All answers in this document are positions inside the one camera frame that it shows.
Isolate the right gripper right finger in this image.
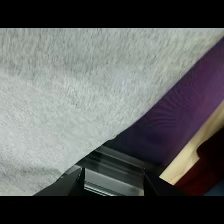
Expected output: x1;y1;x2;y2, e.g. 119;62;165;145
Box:
142;168;188;197

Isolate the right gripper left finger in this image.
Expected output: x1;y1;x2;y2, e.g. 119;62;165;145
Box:
34;166;86;197

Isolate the grey garment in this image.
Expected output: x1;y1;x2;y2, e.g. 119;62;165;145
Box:
0;27;224;197

